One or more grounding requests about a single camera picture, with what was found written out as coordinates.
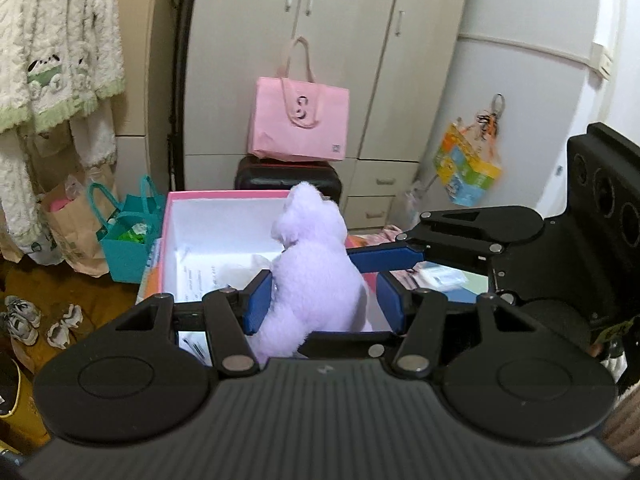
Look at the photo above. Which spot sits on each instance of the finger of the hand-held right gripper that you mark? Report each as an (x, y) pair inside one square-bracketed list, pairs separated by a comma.
[(350, 346), (385, 258)]

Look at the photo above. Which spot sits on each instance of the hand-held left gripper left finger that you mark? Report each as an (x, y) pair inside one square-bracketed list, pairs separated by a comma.
[(257, 302)]

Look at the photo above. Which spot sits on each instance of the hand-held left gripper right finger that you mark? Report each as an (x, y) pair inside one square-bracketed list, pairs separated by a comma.
[(390, 302)]

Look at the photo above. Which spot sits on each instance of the purple plush toy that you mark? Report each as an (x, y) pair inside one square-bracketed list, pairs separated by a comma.
[(315, 280)]

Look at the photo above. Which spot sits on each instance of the pink cardboard box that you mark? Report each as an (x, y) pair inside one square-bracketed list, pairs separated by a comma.
[(210, 220)]

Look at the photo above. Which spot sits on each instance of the pink floral cloth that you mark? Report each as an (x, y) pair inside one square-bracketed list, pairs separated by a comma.
[(380, 235)]

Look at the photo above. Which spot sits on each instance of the tissue packet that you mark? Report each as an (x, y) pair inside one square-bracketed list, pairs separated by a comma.
[(440, 277)]

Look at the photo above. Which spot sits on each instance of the printed paper sheet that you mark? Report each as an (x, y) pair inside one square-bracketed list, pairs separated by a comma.
[(200, 280)]

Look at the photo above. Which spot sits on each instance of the colourful hanging bag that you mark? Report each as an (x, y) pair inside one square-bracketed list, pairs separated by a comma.
[(465, 170)]

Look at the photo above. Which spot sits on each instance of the black suitcase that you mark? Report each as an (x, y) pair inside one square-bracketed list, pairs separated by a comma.
[(260, 177)]

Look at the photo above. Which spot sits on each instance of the teal tote bag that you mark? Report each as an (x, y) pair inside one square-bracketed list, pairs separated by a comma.
[(127, 257)]

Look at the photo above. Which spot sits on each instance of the green packet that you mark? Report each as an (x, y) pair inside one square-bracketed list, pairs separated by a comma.
[(132, 234)]

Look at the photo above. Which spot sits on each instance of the pink tote bag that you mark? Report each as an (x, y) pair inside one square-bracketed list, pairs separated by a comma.
[(300, 125)]

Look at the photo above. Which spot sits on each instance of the brown paper bag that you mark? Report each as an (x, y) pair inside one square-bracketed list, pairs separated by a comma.
[(75, 240)]

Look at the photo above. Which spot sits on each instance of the beige wardrobe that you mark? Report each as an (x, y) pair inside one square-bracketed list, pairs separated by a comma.
[(350, 35)]

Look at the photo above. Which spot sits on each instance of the grey white sneaker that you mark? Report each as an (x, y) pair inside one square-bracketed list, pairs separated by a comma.
[(20, 332), (22, 307)]

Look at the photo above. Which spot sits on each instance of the beige side cabinet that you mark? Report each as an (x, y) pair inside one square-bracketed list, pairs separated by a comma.
[(135, 60)]

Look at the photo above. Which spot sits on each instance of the cream fleece garment green trim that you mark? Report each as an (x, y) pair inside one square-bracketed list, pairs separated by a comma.
[(55, 35)]

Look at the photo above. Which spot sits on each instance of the wall switch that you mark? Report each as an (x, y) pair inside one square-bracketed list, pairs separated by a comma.
[(602, 60)]

